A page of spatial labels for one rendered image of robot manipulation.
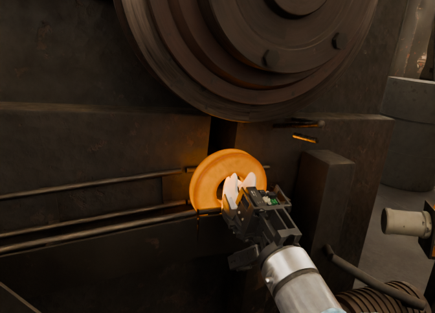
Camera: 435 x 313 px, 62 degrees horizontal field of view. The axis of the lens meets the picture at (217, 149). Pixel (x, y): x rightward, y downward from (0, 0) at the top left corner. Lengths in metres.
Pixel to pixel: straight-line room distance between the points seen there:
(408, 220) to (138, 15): 0.69
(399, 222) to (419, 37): 4.09
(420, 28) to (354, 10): 4.26
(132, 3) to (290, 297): 0.45
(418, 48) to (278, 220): 4.42
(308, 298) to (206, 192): 0.28
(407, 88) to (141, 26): 2.86
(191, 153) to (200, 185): 0.08
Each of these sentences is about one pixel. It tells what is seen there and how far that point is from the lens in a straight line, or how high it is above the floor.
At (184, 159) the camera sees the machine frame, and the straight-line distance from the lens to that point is 0.73.
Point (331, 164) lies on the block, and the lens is 0.78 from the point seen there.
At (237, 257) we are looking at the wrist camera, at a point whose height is 0.66.
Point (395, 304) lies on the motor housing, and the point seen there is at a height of 0.53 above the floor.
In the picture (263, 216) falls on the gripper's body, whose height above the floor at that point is 0.76.
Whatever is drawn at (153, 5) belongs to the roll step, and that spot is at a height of 1.05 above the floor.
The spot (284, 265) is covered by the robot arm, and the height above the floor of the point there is 0.72.
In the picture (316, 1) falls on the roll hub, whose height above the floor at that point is 1.08.
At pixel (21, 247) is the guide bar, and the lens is 0.65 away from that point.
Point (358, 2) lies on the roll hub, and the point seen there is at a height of 1.09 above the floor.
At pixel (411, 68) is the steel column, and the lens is 4.88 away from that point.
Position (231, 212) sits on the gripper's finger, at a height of 0.73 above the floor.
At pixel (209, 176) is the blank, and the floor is 0.77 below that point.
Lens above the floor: 1.01
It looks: 17 degrees down
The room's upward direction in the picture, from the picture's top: 7 degrees clockwise
